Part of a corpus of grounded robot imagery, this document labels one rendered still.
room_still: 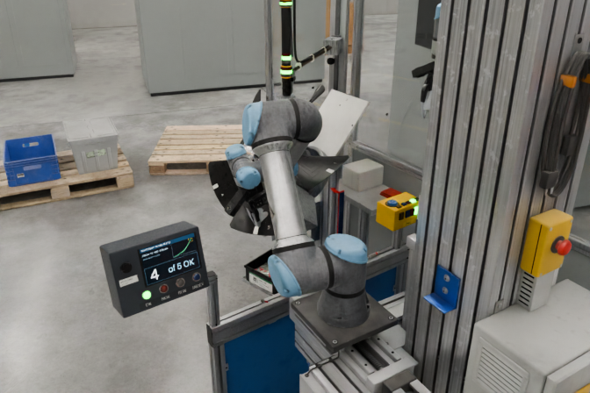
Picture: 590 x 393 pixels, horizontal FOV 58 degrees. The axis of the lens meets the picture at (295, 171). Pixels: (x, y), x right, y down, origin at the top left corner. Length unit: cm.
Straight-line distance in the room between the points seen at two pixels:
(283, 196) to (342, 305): 34
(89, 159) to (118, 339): 209
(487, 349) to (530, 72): 60
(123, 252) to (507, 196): 97
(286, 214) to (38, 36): 791
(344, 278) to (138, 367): 177
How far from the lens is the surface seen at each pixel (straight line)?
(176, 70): 761
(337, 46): 257
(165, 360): 302
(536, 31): 109
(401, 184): 272
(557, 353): 128
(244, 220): 213
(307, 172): 201
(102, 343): 321
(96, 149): 486
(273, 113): 145
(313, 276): 140
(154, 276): 156
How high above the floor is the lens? 202
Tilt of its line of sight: 24 degrees down
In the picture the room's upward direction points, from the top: straight up
